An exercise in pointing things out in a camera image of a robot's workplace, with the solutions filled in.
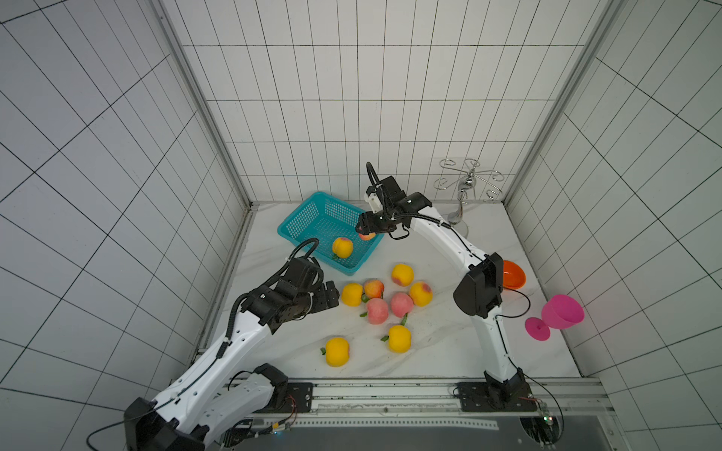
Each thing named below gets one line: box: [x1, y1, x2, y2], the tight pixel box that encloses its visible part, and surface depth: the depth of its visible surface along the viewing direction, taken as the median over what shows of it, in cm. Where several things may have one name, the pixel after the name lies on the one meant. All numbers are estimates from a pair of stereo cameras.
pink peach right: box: [390, 292, 415, 319], surface depth 87 cm
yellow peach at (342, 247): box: [331, 236, 354, 259], surface depth 101 cm
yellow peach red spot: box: [409, 280, 434, 308], surface depth 89 cm
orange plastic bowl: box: [502, 259, 527, 290], surface depth 96 cm
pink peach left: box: [366, 297, 389, 326], surface depth 85 cm
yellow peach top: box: [391, 263, 415, 288], surface depth 94 cm
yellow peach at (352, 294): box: [341, 282, 364, 308], surface depth 89 cm
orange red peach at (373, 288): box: [363, 279, 385, 299], surface depth 90 cm
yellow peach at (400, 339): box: [387, 325, 413, 354], surface depth 80 cm
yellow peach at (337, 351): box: [320, 337, 351, 368], surface depth 78 cm
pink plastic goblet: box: [524, 294, 585, 342], surface depth 77 cm
